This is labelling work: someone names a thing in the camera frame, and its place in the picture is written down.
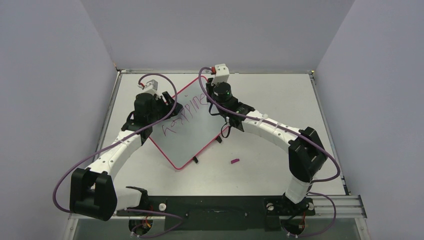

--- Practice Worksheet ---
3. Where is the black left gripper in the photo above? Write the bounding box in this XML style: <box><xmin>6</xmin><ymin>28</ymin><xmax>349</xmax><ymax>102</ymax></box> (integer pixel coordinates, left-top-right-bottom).
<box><xmin>148</xmin><ymin>92</ymin><xmax>183</xmax><ymax>125</ymax></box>

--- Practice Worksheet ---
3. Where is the pink framed whiteboard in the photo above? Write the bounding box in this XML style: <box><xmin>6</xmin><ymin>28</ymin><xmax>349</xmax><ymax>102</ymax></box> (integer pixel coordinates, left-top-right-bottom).
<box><xmin>149</xmin><ymin>77</ymin><xmax>228</xmax><ymax>170</ymax></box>

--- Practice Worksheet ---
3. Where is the magenta marker cap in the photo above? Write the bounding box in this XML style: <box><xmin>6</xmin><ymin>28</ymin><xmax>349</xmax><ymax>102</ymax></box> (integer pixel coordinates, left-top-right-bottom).
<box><xmin>230</xmin><ymin>158</ymin><xmax>240</xmax><ymax>164</ymax></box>

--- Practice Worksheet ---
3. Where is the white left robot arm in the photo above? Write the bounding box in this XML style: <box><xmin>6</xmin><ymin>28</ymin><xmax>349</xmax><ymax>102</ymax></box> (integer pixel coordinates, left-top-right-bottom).
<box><xmin>69</xmin><ymin>91</ymin><xmax>183</xmax><ymax>221</ymax></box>

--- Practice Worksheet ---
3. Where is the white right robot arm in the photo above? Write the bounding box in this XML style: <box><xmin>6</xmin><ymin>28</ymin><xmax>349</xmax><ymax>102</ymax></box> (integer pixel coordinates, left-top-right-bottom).
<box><xmin>205</xmin><ymin>78</ymin><xmax>328</xmax><ymax>214</ymax></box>

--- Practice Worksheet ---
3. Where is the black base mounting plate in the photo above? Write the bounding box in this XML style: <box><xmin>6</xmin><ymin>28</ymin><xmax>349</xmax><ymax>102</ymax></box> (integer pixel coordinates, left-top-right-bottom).
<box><xmin>117</xmin><ymin>195</ymin><xmax>316</xmax><ymax>232</ymax></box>

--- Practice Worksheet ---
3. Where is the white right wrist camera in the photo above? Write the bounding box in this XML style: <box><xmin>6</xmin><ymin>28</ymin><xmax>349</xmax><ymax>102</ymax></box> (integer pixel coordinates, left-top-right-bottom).
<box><xmin>211</xmin><ymin>63</ymin><xmax>230</xmax><ymax>86</ymax></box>

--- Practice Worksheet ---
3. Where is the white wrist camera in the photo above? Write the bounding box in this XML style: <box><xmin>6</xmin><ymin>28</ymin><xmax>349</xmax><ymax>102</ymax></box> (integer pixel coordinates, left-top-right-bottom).
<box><xmin>138</xmin><ymin>79</ymin><xmax>159</xmax><ymax>96</ymax></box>
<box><xmin>211</xmin><ymin>63</ymin><xmax>230</xmax><ymax>86</ymax></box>

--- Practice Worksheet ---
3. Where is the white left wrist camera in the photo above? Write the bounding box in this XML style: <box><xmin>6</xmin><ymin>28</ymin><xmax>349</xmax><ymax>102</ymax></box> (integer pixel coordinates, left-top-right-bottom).
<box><xmin>138</xmin><ymin>79</ymin><xmax>159</xmax><ymax>96</ymax></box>

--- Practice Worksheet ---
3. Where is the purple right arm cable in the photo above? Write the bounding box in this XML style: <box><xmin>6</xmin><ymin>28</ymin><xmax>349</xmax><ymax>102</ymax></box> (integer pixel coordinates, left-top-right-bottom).
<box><xmin>198</xmin><ymin>66</ymin><xmax>341</xmax><ymax>239</ymax></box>

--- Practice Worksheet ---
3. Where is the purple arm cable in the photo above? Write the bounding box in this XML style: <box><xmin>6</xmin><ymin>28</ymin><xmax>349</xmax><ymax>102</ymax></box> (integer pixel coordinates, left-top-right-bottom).
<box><xmin>198</xmin><ymin>66</ymin><xmax>341</xmax><ymax>239</ymax></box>
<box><xmin>52</xmin><ymin>72</ymin><xmax>186</xmax><ymax>240</ymax></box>

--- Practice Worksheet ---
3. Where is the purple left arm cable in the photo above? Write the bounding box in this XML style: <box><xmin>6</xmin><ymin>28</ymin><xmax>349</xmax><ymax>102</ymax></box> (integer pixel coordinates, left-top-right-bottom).
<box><xmin>52</xmin><ymin>72</ymin><xmax>186</xmax><ymax>240</ymax></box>

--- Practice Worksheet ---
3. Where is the aluminium front rail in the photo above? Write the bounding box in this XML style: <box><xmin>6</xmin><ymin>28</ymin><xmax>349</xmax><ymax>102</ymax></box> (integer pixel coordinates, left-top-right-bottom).
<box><xmin>67</xmin><ymin>195</ymin><xmax>368</xmax><ymax>220</ymax></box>

